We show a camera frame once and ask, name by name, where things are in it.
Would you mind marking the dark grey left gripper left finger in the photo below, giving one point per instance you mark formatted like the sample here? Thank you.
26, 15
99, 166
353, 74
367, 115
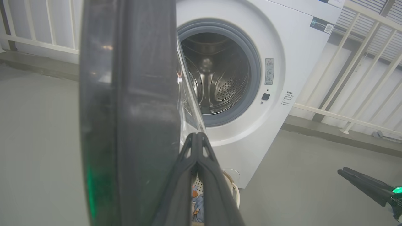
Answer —
176, 194

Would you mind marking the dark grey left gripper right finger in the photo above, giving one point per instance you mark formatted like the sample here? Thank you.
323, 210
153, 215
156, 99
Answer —
220, 201

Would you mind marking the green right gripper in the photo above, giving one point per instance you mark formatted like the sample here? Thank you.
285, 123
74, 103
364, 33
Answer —
397, 201

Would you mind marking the blue cartoon print garment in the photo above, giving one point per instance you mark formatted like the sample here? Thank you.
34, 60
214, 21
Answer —
198, 207

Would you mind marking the dark round washer door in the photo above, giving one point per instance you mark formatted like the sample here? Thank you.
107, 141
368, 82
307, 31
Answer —
141, 94

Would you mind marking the stainless steel washing machine drum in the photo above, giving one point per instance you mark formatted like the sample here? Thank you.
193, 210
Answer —
216, 72

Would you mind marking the white front-load washing machine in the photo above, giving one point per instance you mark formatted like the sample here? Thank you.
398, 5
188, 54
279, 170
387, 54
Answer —
276, 47

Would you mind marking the cream perforated laundry basket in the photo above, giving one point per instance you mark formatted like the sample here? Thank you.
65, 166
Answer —
234, 188

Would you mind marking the round white filter cover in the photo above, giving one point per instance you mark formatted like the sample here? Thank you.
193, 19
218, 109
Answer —
232, 174

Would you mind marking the white metal railing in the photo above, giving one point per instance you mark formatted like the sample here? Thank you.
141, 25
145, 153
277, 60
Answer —
37, 42
345, 117

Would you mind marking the clear text notice sticker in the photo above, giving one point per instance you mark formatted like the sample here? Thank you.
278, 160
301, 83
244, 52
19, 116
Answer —
287, 98

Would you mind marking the grey warning sticker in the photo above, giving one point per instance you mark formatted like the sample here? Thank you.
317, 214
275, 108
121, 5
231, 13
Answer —
269, 71

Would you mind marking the dark QR code sticker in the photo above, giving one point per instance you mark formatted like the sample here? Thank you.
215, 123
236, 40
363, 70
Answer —
322, 25

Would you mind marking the grey louvred wall panel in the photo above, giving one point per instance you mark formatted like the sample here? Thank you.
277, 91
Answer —
370, 31

